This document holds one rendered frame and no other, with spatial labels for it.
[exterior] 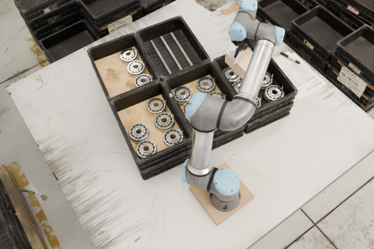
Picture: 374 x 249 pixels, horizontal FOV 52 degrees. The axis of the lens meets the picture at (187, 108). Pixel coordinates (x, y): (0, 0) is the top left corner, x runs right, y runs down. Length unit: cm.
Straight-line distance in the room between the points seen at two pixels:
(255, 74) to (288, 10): 197
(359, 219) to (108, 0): 243
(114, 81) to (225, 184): 90
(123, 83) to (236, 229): 100
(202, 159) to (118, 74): 84
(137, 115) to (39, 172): 119
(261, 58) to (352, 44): 151
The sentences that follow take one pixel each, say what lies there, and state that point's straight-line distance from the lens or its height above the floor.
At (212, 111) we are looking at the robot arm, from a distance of 144.
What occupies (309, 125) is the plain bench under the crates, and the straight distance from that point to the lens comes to 224.
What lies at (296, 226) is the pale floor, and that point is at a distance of 274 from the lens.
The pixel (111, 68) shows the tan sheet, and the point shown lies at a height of 83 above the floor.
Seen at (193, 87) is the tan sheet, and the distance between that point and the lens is 215.
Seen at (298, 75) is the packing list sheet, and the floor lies 70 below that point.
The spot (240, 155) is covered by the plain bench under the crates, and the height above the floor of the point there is 70.
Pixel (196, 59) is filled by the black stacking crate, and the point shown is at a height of 83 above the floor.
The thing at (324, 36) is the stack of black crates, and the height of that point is 38.
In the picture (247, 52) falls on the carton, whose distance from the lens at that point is 194.
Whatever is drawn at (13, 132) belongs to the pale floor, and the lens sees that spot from 331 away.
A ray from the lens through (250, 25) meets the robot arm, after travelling 162.
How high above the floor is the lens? 257
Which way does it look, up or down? 57 degrees down
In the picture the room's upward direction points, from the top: 4 degrees counter-clockwise
